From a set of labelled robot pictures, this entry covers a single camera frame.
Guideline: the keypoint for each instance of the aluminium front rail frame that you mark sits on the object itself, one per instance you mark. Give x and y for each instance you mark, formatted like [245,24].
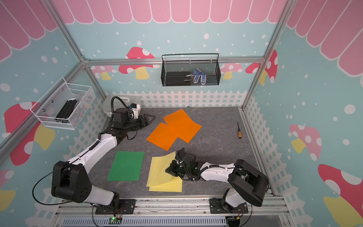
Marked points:
[176,211]

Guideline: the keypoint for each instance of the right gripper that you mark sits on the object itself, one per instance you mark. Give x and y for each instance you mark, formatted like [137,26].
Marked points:
[171,170]

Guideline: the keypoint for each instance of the blue white item in basket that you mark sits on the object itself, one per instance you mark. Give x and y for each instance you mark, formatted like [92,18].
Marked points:
[198,77]

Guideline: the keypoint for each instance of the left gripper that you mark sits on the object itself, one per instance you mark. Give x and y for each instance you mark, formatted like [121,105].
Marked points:
[147,121]

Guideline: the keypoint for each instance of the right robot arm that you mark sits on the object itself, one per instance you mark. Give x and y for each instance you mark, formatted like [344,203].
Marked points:
[248,185]

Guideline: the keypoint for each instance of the white plastic storage box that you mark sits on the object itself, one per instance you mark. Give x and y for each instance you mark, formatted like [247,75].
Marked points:
[127,99]

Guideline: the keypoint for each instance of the screwdriver with wooden handle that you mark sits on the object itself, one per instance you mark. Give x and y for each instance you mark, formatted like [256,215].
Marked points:
[239,131]

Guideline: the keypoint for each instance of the green paper sheet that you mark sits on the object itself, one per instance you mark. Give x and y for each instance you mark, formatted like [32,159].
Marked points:
[126,166]

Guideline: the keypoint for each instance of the black item in white basket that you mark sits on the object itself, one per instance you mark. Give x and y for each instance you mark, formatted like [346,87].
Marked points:
[66,111]

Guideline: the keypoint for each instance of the white wire basket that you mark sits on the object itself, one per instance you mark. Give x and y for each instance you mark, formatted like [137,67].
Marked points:
[49,105]

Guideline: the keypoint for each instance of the yellow paper sheet bottom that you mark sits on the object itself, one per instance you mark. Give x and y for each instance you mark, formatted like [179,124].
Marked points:
[157,174]

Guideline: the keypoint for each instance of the yellow paper sheet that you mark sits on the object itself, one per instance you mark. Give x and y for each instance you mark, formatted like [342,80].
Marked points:
[157,174]
[174,185]

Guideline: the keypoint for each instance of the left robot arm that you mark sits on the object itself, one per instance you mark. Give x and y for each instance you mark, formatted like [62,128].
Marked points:
[70,180]

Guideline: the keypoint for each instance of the orange paper sheet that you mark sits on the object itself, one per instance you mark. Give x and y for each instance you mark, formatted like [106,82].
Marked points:
[164,136]
[183,126]

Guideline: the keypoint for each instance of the black wire mesh basket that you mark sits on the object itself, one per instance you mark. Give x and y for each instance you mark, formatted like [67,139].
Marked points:
[207,63]

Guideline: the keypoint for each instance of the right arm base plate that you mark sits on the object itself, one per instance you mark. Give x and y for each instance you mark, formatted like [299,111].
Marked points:
[219,206]

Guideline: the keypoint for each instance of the black box in mesh basket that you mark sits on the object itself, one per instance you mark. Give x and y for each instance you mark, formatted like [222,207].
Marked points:
[177,79]

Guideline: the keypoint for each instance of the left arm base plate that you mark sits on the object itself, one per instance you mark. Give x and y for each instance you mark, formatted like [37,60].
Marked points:
[127,206]

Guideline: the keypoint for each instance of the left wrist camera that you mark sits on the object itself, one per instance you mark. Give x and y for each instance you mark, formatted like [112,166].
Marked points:
[135,108]

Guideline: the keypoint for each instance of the small green circuit board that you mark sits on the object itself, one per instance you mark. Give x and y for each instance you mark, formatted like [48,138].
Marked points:
[115,221]

